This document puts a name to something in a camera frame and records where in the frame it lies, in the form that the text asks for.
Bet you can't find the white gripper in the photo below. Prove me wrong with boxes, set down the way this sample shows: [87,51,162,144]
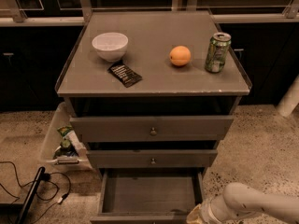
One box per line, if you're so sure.
[186,199,221,224]

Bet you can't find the grey drawer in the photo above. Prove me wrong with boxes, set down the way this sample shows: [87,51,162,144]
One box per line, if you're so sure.
[87,149,217,168]
[70,116,233,143]
[91,168,204,224]

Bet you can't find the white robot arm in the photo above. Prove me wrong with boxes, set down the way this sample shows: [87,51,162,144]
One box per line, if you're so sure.
[193,81,299,224]

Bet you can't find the grey drawer cabinet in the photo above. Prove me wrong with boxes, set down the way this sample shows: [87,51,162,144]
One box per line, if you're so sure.
[54,10,253,179]

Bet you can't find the clear plastic bin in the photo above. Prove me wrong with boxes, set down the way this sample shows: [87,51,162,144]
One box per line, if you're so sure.
[38,102,92,172]

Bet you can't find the black snack packet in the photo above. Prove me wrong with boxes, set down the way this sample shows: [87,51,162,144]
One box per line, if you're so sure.
[108,61,142,88]

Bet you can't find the green snack bag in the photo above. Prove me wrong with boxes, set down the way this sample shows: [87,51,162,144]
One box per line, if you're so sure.
[57,126,73,149]

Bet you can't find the black flat bar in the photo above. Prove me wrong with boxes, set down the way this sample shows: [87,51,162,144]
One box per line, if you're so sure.
[14,167,45,224]

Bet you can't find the orange fruit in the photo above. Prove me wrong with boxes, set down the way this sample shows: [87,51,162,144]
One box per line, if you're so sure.
[169,46,191,66]

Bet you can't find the green soda can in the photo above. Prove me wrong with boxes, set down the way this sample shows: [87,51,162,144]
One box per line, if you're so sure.
[205,32,231,73]

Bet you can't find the white bowl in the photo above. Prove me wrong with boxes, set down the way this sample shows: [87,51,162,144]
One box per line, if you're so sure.
[92,32,129,62]

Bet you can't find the black cable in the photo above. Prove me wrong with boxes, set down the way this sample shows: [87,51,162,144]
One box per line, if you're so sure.
[0,161,73,224]

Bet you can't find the metal railing frame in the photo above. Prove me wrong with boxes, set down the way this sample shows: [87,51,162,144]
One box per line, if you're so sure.
[0,0,298,27]

